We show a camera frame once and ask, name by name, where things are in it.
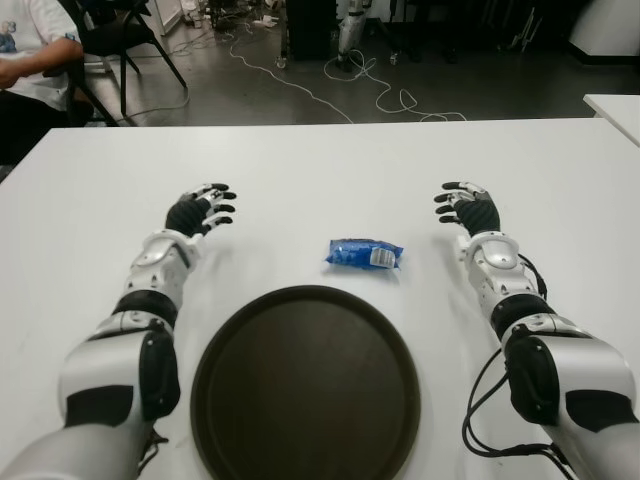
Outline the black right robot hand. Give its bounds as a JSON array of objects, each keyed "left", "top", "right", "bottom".
[{"left": 432, "top": 180, "right": 501, "bottom": 235}]

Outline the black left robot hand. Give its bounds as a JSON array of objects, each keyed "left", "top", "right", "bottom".
[{"left": 165, "top": 182, "right": 237, "bottom": 237}]

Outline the blue Oreo packet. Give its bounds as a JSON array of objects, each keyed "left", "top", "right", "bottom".
[{"left": 323, "top": 238, "right": 405, "bottom": 272}]

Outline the white side table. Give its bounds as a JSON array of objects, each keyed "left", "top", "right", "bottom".
[{"left": 582, "top": 93, "right": 640, "bottom": 146}]

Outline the folded metal stand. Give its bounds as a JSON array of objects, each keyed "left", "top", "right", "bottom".
[{"left": 497, "top": 4, "right": 544, "bottom": 54}]

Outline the black folding chair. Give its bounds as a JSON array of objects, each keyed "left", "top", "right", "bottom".
[{"left": 64, "top": 0, "right": 189, "bottom": 126}]

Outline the white framed panel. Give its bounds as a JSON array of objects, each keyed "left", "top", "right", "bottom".
[{"left": 152, "top": 0, "right": 185, "bottom": 36}]

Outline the round dark brown tray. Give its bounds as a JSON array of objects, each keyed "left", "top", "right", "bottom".
[{"left": 189, "top": 284, "right": 422, "bottom": 480}]

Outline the black cabinet on casters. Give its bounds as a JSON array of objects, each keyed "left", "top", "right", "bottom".
[{"left": 279, "top": 0, "right": 341, "bottom": 69}]

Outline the white curved machine housing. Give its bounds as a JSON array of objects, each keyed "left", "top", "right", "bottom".
[{"left": 567, "top": 0, "right": 640, "bottom": 66}]

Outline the seated person in white shirt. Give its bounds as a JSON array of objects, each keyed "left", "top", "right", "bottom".
[{"left": 0, "top": 0, "right": 96, "bottom": 166}]

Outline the white floor cable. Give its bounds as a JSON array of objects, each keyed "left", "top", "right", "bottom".
[{"left": 219, "top": 29, "right": 469, "bottom": 124}]

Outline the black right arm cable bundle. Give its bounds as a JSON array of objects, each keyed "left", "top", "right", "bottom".
[{"left": 462, "top": 252, "right": 571, "bottom": 469}]

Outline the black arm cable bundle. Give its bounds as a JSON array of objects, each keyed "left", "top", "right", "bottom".
[
  {"left": 137, "top": 424, "right": 171, "bottom": 474},
  {"left": 462, "top": 252, "right": 571, "bottom": 469}
]

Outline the black left arm cable bundle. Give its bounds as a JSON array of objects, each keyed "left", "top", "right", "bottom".
[{"left": 137, "top": 424, "right": 171, "bottom": 474}]

